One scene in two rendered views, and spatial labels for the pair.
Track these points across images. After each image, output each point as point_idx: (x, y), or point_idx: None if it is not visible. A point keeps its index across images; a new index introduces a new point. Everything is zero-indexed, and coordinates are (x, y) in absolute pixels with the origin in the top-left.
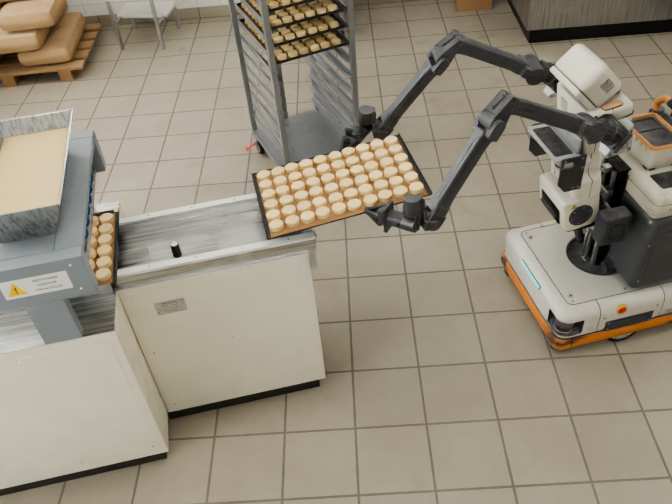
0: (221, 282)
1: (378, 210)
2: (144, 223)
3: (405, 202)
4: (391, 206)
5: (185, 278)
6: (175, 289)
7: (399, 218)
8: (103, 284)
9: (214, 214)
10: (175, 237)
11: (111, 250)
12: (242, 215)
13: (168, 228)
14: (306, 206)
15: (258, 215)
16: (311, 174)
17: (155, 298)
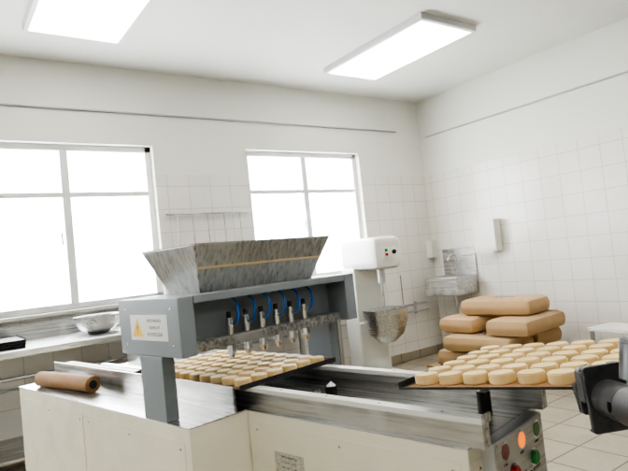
0: (344, 452)
1: (577, 368)
2: (343, 375)
3: (619, 341)
4: (615, 374)
5: (306, 423)
6: (295, 437)
7: (613, 390)
8: (229, 386)
9: (416, 390)
10: (355, 396)
11: (278, 373)
12: (446, 401)
13: (362, 390)
14: (488, 367)
15: (463, 406)
16: (547, 349)
17: (277, 442)
